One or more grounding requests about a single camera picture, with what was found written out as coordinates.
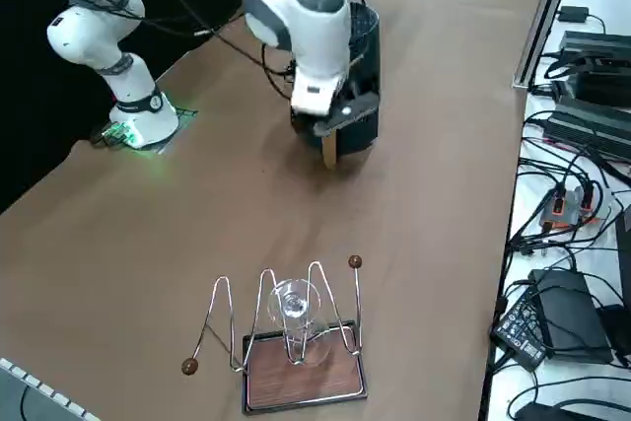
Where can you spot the grey and orange hub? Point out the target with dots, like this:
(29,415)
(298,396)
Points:
(562,209)

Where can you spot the dark green air fryer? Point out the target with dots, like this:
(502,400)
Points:
(367,46)

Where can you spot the small black power adapter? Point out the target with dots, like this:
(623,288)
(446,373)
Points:
(574,14)

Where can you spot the black power brick with label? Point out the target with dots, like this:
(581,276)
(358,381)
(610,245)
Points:
(520,332)

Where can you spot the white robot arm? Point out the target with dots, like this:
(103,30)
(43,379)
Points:
(315,41)

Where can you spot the plain black power brick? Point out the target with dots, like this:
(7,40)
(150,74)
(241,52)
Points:
(572,312)

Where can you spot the black flat device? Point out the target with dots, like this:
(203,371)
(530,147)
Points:
(625,243)

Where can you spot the large black power supply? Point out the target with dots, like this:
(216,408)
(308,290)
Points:
(586,127)
(601,83)
(596,41)

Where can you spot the clear stemmed glass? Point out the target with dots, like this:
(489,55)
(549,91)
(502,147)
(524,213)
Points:
(296,307)

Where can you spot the long aluminium rail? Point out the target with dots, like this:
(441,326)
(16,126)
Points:
(547,12)

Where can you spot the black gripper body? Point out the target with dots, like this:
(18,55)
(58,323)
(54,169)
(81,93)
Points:
(349,93)

